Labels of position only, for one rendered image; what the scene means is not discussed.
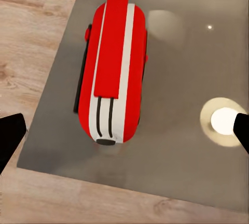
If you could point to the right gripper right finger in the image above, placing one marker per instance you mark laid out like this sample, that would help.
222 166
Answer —
241 129

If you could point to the coffee table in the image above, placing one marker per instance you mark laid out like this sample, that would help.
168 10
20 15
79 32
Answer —
195 82

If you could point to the radio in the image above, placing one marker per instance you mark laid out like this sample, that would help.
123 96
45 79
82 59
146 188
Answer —
108 97

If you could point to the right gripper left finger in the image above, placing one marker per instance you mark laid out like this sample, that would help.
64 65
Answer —
12 131

